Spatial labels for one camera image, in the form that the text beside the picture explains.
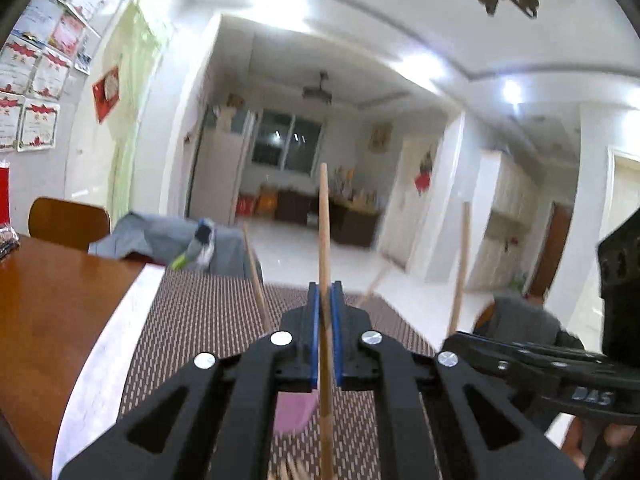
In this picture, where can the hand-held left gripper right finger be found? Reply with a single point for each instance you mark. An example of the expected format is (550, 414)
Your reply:
(337, 340)

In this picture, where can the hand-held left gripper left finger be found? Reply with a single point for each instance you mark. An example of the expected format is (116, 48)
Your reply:
(314, 340)

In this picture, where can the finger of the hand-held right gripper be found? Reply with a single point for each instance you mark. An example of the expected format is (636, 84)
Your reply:
(525, 352)

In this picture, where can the pink cup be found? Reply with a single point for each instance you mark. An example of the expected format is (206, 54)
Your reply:
(295, 412)

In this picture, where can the light wooden chopstick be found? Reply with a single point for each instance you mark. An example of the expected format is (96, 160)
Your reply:
(324, 230)

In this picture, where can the person's right hand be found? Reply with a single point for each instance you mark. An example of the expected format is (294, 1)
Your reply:
(575, 440)

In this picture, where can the grey jacket on chair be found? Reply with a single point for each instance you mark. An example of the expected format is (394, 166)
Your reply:
(525, 317)

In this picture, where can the brown door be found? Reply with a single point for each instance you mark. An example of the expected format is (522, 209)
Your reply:
(552, 250)

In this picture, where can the brown dotted tablecloth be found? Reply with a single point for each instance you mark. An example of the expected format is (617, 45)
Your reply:
(210, 320)

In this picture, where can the dark low cabinet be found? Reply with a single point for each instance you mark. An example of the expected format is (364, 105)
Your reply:
(355, 225)

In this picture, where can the white wardrobe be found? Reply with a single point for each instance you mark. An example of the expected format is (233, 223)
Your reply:
(510, 220)

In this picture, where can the white door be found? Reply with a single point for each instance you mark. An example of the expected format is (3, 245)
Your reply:
(415, 220)

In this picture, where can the orange cardboard box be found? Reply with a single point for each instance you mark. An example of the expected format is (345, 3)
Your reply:
(266, 202)

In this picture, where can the white and green object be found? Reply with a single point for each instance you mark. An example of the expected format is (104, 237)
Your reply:
(197, 250)

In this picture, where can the red cardboard box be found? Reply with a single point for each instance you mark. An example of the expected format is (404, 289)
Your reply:
(245, 206)

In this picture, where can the bottles on cabinet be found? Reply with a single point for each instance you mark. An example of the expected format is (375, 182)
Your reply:
(357, 190)

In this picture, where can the red door decoration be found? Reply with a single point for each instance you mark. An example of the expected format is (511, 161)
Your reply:
(424, 175)

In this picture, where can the white refrigerator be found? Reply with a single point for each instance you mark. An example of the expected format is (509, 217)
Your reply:
(217, 175)

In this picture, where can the grey cloth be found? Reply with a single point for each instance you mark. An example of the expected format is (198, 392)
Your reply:
(145, 240)

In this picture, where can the window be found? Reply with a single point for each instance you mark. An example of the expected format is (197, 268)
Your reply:
(287, 145)

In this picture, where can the dark ceiling lamp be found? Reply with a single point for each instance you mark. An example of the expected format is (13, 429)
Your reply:
(317, 91)

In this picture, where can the wooden chair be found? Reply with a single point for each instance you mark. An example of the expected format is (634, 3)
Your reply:
(67, 222)

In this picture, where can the green curtain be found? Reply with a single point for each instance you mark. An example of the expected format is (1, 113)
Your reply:
(132, 110)

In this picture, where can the clear plastic packet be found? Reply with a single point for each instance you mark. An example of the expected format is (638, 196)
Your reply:
(7, 242)

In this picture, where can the red plastic bag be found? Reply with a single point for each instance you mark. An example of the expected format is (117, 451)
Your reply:
(4, 195)

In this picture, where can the small wall picture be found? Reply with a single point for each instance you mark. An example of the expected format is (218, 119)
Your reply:
(380, 138)

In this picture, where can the red square wall decoration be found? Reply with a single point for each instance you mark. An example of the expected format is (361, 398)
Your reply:
(107, 92)

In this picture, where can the wall of framed certificates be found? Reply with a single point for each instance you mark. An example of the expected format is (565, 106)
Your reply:
(45, 70)

